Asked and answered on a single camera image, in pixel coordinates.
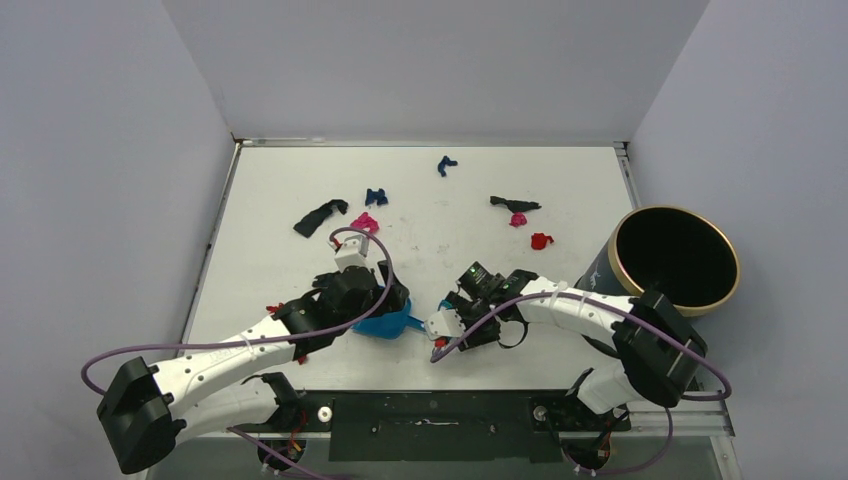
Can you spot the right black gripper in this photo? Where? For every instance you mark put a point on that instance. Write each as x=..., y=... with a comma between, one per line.
x=466, y=319

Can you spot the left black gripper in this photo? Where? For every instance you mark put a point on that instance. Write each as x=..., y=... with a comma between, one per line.
x=395, y=301

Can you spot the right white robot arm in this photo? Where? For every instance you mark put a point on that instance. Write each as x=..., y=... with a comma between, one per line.
x=652, y=344

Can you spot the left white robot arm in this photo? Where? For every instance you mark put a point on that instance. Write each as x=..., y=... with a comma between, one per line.
x=148, y=409

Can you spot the blue plastic dustpan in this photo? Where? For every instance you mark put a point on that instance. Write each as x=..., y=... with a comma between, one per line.
x=391, y=325

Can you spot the red scrap right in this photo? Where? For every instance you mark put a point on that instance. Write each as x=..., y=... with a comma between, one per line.
x=539, y=241

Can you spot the pink paper scrap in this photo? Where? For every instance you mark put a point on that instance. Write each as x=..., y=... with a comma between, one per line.
x=366, y=222

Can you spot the small pink scrap right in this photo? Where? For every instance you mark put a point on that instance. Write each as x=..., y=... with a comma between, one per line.
x=518, y=219

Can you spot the black paper scrap strip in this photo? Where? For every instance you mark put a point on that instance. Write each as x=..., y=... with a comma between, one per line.
x=308, y=224

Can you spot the black paper scrap right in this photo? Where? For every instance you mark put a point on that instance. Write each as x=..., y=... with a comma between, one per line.
x=515, y=206

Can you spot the dark blue paper scrap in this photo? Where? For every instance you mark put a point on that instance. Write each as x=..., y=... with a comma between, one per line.
x=376, y=197

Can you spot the far dark blue scrap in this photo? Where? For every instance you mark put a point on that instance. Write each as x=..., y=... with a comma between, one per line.
x=445, y=163

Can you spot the black gold-rimmed waste bin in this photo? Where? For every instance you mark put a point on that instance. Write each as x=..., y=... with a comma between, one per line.
x=669, y=250

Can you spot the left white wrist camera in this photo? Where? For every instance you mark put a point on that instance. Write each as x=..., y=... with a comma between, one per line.
x=352, y=252

